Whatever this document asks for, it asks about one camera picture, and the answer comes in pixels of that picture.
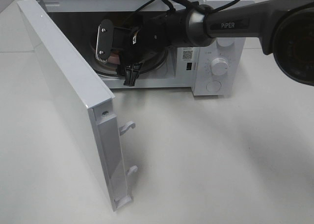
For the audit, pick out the white microwave door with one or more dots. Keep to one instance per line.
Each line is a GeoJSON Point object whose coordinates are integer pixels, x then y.
{"type": "Point", "coordinates": [83, 101]}

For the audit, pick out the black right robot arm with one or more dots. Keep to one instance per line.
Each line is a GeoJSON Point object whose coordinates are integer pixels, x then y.
{"type": "Point", "coordinates": [285, 29]}

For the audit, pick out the pink speckled plate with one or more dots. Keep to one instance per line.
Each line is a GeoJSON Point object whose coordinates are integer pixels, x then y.
{"type": "Point", "coordinates": [114, 57]}

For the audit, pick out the white microwave oven body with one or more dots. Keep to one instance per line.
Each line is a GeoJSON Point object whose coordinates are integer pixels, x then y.
{"type": "Point", "coordinates": [64, 33]}

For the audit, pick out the toy burger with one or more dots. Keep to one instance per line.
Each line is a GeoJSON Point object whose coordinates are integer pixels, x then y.
{"type": "Point", "coordinates": [124, 20]}

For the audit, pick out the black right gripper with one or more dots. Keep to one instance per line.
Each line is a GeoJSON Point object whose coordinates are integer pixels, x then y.
{"type": "Point", "coordinates": [138, 45]}

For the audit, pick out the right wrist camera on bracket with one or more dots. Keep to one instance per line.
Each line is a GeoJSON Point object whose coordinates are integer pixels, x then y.
{"type": "Point", "coordinates": [104, 40]}

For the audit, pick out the round white door button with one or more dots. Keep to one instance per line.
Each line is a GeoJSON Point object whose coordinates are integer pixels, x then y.
{"type": "Point", "coordinates": [213, 86]}

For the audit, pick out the glass microwave turntable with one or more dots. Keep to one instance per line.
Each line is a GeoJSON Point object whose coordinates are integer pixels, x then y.
{"type": "Point", "coordinates": [113, 70]}

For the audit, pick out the warning sticker with QR code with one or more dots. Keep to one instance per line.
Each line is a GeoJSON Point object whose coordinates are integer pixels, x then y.
{"type": "Point", "coordinates": [187, 54]}

